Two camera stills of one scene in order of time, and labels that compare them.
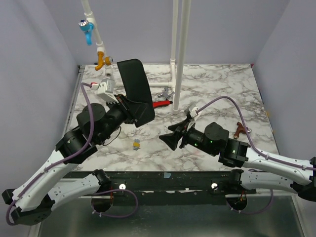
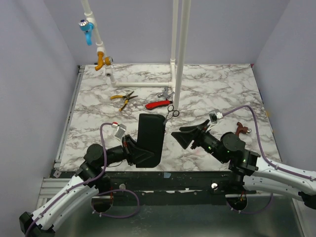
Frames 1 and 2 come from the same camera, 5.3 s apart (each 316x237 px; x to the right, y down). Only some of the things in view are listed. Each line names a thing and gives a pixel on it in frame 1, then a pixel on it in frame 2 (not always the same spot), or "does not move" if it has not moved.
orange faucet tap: x=103 y=60 does not move
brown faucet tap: x=241 y=129 does not move
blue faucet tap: x=87 y=27 does not move
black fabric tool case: x=135 y=80 to x=151 y=131
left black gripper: x=133 y=111 to x=134 y=153
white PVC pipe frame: x=180 y=17 does not move
